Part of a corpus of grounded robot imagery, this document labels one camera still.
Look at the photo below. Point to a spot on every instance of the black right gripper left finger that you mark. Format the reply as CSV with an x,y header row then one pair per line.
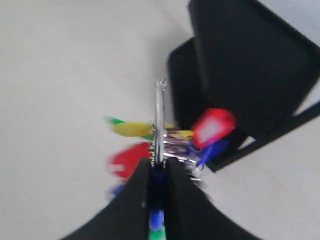
x,y
126,217

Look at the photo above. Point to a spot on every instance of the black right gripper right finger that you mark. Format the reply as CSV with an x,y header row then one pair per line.
x,y
189,214

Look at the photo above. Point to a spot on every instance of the colourful key tag bunch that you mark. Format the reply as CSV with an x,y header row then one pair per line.
x,y
193,148

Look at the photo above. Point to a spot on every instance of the black metal corner rack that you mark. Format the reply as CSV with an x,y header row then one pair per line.
x,y
244,58

